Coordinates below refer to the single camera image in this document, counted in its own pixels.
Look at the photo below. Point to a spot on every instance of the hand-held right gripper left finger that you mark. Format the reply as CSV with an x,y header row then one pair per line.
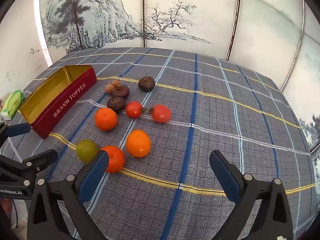
x,y
93,172

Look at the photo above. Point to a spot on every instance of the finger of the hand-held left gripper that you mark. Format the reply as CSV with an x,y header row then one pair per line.
x,y
41,158
17,129

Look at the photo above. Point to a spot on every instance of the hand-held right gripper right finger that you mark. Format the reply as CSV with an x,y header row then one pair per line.
x,y
225,175

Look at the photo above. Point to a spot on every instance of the green round fruit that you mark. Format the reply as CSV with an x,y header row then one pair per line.
x,y
86,151

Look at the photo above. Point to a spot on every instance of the round orange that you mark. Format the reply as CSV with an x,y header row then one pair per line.
x,y
116,160
106,119

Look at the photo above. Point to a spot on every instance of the red and gold tin box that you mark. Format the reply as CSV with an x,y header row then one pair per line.
x,y
62,107

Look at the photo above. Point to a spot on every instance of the oval orange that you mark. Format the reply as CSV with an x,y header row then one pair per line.
x,y
138,143

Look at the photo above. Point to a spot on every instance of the dark brown water chestnut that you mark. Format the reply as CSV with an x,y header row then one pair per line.
x,y
116,104
146,83
120,91

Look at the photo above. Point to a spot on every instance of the red tomato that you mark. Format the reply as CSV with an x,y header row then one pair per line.
x,y
134,109
161,113

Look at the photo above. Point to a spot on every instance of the green tissue packet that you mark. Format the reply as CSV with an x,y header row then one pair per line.
x,y
12,102

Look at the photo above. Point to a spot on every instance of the grey plaid tablecloth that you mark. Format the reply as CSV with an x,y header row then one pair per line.
x,y
212,130

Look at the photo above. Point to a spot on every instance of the landscape painted folding screen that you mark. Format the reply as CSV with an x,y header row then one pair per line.
x,y
175,5

